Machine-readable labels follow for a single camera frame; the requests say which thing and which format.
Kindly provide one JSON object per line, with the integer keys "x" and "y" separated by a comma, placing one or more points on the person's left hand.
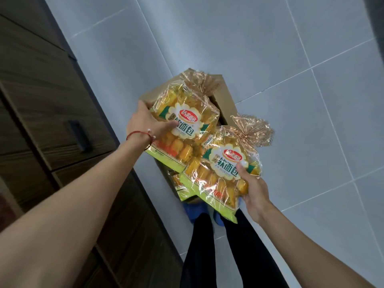
{"x": 141, "y": 122}

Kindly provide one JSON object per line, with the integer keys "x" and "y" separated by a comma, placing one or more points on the person's right hand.
{"x": 258, "y": 197}

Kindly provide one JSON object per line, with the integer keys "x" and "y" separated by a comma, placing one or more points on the person's left thumb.
{"x": 168, "y": 126}

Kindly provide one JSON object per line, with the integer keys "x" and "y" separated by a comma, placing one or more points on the person's right thumb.
{"x": 243, "y": 176}

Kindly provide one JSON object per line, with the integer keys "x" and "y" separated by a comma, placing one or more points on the yellow bread bag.
{"x": 219, "y": 170}
{"x": 183, "y": 188}
{"x": 180, "y": 128}

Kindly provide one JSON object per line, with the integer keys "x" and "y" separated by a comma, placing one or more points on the person's left forearm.
{"x": 75, "y": 200}

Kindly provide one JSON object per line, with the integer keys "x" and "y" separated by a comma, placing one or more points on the person's right forearm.
{"x": 306, "y": 251}

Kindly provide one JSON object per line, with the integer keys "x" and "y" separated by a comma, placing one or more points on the blue shoe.
{"x": 195, "y": 212}
{"x": 217, "y": 219}

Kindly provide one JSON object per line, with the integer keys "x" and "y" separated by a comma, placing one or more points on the brown cardboard box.
{"x": 223, "y": 95}

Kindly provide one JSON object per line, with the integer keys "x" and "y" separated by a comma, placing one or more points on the person's black trousers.
{"x": 198, "y": 254}

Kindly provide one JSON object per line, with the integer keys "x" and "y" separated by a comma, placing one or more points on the dark wooden cabinet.
{"x": 45, "y": 86}

